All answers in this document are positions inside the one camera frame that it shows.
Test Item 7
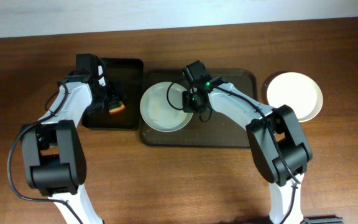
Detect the orange green scrub sponge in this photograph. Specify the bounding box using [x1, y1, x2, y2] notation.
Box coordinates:
[108, 101, 126, 114]

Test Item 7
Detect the white plate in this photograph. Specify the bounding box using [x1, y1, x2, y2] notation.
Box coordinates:
[140, 82, 193, 133]
[265, 72, 324, 122]

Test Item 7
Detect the white plate top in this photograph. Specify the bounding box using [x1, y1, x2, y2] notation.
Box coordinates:
[265, 72, 324, 122]

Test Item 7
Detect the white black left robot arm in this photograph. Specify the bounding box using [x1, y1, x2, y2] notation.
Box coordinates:
[20, 72, 126, 223]

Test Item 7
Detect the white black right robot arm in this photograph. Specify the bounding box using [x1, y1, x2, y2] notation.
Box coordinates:
[184, 77, 313, 223]

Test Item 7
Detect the black water tray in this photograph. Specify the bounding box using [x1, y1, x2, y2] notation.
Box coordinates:
[82, 58, 144, 130]

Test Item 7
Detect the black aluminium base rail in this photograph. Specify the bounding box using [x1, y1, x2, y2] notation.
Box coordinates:
[301, 215, 344, 224]

